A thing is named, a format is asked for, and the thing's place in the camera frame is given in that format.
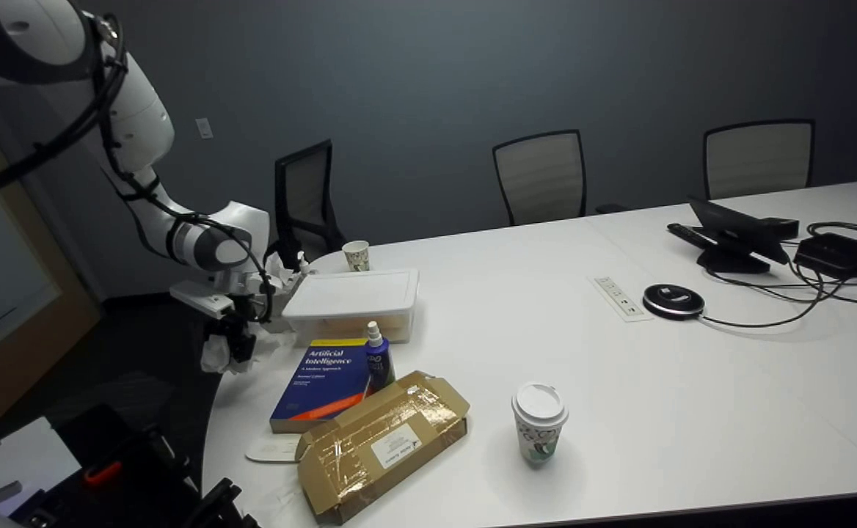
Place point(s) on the round black speaker puck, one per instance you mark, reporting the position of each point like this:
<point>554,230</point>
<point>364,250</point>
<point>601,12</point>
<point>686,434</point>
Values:
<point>674,301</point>

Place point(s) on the black adapter box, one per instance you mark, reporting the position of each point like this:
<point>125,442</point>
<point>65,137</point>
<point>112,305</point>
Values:
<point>838,255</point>

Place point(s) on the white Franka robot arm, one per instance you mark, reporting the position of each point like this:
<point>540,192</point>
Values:
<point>140,118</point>

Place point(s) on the small open paper cup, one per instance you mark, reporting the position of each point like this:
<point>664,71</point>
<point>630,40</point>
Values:
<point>357,254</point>

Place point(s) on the white paper sheet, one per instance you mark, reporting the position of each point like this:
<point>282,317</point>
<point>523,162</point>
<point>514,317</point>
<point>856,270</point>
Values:
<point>19,467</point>

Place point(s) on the wooden door with window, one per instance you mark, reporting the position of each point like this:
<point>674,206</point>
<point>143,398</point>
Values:
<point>19,333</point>

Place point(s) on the white container with lid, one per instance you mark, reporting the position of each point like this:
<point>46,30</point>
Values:
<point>350,298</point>

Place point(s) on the white table power outlet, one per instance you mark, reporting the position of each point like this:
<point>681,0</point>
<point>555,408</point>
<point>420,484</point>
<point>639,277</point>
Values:
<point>621,298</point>

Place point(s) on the white wall switch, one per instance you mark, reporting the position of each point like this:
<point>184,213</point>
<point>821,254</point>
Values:
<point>204,126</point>

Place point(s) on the white napkin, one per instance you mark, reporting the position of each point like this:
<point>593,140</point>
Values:
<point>215,355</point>

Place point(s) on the black mesh office chair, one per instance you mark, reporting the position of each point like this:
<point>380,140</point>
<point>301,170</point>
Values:
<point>306,201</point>

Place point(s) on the small purple bottle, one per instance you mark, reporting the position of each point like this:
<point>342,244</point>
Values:
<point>380,362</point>

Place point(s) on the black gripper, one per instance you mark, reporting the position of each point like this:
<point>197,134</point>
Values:
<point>245,316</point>

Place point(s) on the paper coffee cup white lid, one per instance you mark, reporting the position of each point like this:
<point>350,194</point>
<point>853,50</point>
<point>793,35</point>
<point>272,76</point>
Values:
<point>539,426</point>

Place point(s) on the blue and yellow book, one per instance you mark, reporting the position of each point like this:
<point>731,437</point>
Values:
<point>320,384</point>

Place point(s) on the flat white disc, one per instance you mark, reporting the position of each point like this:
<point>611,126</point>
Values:
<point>272,452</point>

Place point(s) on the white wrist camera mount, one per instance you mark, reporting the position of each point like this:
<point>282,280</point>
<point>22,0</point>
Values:
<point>200,298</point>

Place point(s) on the brown cardboard box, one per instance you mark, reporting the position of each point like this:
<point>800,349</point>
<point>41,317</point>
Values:
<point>386,443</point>

